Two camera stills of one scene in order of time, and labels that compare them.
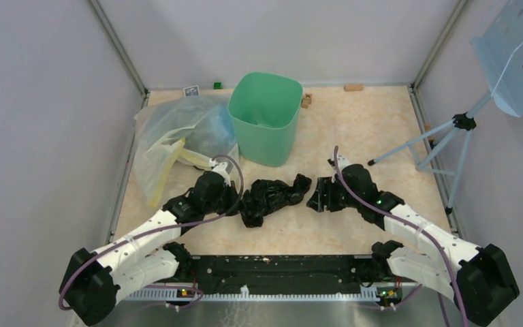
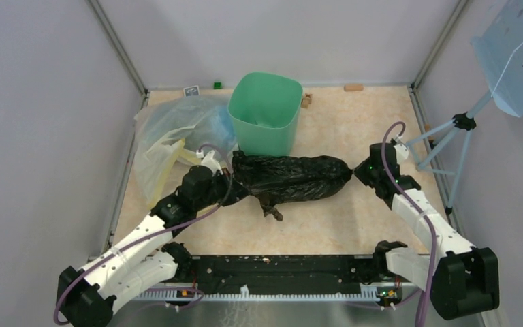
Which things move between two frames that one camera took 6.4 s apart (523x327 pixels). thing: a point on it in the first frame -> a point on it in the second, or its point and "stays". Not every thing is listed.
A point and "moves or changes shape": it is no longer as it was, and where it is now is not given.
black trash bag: x=263 y=195 moves or changes shape
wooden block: x=353 y=87 stays
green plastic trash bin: x=264 y=108 stays
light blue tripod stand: x=464 y=122 stays
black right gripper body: x=339 y=198 -> x=367 y=174
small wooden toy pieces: x=306 y=100 stays
